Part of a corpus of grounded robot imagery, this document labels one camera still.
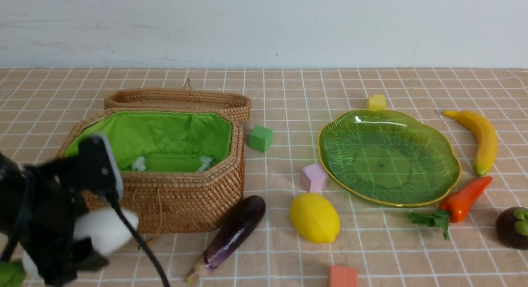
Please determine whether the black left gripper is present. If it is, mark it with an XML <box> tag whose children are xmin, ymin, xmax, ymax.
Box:
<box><xmin>0</xmin><ymin>134</ymin><xmax>123</xmax><ymax>287</ymax></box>

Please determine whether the purple toy eggplant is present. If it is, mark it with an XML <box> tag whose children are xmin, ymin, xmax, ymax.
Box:
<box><xmin>185</xmin><ymin>195</ymin><xmax>266</xmax><ymax>285</ymax></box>

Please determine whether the yellow toy lemon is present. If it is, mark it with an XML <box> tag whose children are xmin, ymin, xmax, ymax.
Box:
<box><xmin>289</xmin><ymin>193</ymin><xmax>341</xmax><ymax>244</ymax></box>

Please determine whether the orange toy carrot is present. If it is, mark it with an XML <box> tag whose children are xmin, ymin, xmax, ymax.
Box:
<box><xmin>406</xmin><ymin>176</ymin><xmax>493</xmax><ymax>240</ymax></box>

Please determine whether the yellow toy banana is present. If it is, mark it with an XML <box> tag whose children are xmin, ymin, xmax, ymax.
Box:
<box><xmin>442</xmin><ymin>110</ymin><xmax>498</xmax><ymax>177</ymax></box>

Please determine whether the purple toy mangosteen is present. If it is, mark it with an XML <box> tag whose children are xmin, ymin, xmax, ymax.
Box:
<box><xmin>495</xmin><ymin>207</ymin><xmax>528</xmax><ymax>251</ymax></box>

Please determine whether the woven wicker basket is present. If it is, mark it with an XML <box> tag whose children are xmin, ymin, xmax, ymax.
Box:
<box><xmin>58</xmin><ymin>107</ymin><xmax>245</xmax><ymax>234</ymax></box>

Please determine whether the woven basket lid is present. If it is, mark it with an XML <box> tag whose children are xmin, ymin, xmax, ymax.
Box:
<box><xmin>104</xmin><ymin>78</ymin><xmax>251</xmax><ymax>123</ymax></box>

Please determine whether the green foam cube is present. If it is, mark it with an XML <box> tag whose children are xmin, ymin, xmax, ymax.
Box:
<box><xmin>248</xmin><ymin>125</ymin><xmax>273</xmax><ymax>153</ymax></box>

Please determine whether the pink foam cube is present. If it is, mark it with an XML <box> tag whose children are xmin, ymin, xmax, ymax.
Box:
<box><xmin>300</xmin><ymin>163</ymin><xmax>328</xmax><ymax>193</ymax></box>

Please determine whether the orange foam cube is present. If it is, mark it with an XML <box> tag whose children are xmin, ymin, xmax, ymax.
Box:
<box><xmin>328</xmin><ymin>265</ymin><xmax>358</xmax><ymax>287</ymax></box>

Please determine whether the green glass leaf plate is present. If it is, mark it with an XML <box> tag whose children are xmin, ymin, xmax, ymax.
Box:
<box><xmin>317</xmin><ymin>110</ymin><xmax>462</xmax><ymax>208</ymax></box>

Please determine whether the yellow foam cube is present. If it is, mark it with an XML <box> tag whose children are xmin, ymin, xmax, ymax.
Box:
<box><xmin>366</xmin><ymin>94</ymin><xmax>387</xmax><ymax>111</ymax></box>

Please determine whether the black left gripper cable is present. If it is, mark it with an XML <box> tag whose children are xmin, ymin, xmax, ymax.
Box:
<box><xmin>105</xmin><ymin>194</ymin><xmax>170</xmax><ymax>287</ymax></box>

